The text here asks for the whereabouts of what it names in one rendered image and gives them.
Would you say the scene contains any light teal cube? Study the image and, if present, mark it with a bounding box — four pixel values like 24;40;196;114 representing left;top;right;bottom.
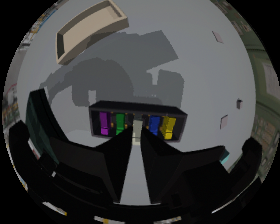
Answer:
220;149;230;164

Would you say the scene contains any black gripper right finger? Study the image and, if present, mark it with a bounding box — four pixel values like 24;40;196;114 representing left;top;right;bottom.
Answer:
141;127;226;204

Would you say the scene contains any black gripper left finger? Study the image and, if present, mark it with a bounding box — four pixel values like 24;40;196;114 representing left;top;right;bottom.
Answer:
49;126;134;203

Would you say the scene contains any green fuse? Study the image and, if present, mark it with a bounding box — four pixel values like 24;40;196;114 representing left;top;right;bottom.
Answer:
116;112;126;134

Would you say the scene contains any beige shallow tray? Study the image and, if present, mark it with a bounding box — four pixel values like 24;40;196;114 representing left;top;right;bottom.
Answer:
55;0;129;66

